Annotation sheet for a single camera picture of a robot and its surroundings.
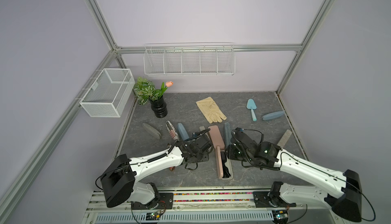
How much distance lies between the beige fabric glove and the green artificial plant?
1.10 ft

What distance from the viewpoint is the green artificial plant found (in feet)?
2.84

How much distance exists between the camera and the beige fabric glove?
1071 mm
